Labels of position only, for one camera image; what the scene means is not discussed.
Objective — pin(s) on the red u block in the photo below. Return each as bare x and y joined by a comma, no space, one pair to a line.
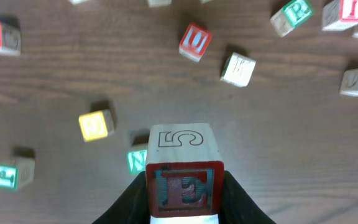
204,1
194,43

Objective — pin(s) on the yellow O wooden block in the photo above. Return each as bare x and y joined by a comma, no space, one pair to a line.
159,3

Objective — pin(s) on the green N wooden block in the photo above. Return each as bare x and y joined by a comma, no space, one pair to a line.
136,158

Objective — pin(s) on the green R wooden block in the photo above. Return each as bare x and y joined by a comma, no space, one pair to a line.
290,16

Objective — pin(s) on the red U block lower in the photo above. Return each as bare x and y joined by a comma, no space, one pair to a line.
194,43

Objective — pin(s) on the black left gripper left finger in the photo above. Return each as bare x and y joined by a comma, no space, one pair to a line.
132,207

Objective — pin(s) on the red A wooden block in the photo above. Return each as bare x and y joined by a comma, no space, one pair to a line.
10,40

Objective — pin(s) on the red X wooden block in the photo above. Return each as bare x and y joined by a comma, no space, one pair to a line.
75,2

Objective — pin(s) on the green J wooden block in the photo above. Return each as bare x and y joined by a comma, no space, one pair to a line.
16,173

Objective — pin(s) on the red U block upper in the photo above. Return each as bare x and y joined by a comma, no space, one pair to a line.
204,1

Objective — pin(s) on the yellow G wooden block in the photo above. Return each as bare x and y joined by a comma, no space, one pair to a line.
96,125

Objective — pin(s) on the plain wood top block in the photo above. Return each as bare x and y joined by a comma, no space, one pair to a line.
238,70

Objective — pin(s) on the red E wooden block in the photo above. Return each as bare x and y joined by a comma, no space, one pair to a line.
184,171

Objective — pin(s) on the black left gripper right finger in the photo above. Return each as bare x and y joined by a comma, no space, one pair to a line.
237,207

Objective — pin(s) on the red I block lower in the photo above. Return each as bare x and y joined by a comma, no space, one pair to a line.
339,15

